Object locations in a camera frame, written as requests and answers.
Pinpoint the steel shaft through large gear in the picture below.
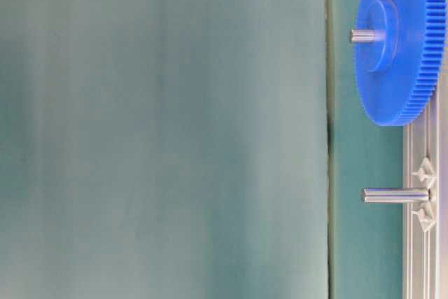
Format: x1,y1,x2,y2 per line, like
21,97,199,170
349,29,386,44

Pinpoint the bare steel shaft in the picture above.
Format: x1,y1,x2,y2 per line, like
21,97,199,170
361,188,431,204

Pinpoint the large blue plastic gear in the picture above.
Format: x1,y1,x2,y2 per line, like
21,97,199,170
353,0,447,127

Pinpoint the green table mat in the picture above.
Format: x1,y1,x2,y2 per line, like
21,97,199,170
325,0,403,298

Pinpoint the silver aluminium extrusion rail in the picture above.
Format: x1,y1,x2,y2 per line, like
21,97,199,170
403,92,447,298

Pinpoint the clear plastic shaft bracket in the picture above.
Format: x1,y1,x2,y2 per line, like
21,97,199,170
412,158,437,232

